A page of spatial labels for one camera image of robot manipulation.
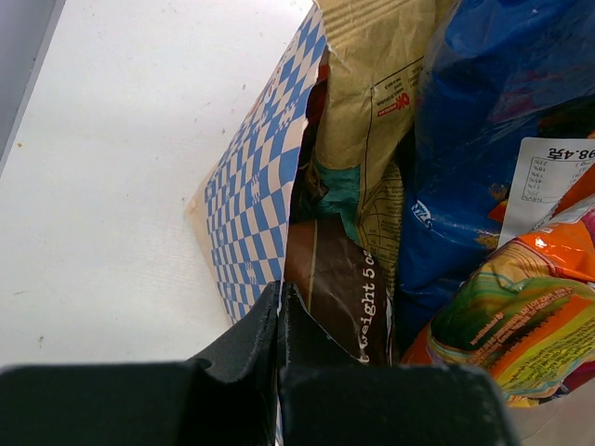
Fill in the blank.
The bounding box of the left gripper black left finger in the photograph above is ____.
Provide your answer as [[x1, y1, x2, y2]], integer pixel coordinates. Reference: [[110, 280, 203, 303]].
[[1, 282, 281, 445]]

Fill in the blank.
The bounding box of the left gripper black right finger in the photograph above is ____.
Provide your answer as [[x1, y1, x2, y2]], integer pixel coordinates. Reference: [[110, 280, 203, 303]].
[[278, 283, 520, 445]]

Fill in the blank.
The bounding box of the brown Kettle chips bag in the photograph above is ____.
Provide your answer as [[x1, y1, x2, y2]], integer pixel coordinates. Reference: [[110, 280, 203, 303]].
[[284, 215, 392, 366]]

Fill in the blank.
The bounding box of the blue checkered paper bag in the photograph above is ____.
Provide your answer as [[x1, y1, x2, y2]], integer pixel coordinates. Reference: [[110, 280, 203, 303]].
[[186, 5, 326, 322]]

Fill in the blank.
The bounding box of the colourful Fox's candy bag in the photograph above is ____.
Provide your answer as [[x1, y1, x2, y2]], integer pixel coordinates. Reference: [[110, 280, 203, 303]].
[[402, 197, 594, 408]]

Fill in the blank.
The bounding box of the tan kraft snack bag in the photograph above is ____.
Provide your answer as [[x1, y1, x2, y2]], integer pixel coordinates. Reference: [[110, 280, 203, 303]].
[[306, 0, 454, 291]]

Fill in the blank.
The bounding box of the blue Doritos bag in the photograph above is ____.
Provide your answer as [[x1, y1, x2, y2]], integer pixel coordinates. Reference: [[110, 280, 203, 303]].
[[395, 1, 594, 346]]

